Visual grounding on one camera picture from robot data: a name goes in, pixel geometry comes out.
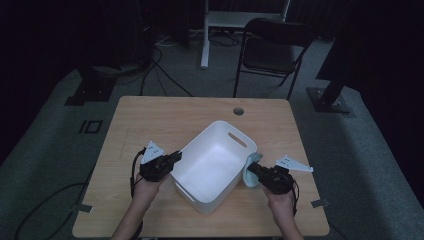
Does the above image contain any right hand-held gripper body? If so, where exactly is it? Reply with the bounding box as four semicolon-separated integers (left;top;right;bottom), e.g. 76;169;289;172
257;154;315;196

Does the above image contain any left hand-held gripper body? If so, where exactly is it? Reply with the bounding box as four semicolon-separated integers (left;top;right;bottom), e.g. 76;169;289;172
138;140;175;183

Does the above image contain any light blue cloth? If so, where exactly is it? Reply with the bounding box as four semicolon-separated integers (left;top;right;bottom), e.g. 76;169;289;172
242;152;264;188

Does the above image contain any white plastic bin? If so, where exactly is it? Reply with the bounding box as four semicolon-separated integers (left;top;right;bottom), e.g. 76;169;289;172
169;120;258;215

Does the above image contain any person's left hand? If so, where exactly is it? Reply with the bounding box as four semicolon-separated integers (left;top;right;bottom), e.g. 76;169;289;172
132;174;170;207

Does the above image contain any person's right hand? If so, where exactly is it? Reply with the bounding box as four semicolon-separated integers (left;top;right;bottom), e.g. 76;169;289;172
262;185;297;225

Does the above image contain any grey tape piece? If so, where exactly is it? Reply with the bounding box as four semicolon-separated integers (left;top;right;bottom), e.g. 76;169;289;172
70;203;94;214
310;198;331;209

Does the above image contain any black stand base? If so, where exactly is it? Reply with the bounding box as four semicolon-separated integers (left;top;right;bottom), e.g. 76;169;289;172
306;63;354;115
64;64;118;107

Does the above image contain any black folding chair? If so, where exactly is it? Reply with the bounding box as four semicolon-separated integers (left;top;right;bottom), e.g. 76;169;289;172
232;17;316;101

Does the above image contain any left hand-held gripper cable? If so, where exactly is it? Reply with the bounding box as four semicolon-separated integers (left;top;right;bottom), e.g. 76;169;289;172
129;147;148;240

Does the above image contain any hand-held gripper cable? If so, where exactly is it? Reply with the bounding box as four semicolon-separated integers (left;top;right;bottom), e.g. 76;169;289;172
290;179;300;217
129;147;148;240

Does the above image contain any right hand-held gripper cable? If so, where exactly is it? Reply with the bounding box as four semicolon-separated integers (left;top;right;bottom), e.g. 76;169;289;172
290;179;300;217

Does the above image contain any black floor cable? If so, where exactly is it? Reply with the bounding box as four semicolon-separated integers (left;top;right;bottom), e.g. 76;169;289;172
13;182;88;240
139;46;195;98

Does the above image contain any white floor cable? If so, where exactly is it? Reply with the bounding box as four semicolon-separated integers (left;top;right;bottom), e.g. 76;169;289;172
154;34;183;48

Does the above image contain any tangle of black cables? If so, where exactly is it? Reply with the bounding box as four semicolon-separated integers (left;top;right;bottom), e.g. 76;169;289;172
208;30;242;48

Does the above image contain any white desk frame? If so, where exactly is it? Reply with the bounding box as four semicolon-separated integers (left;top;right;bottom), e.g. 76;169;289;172
200;0;291;70

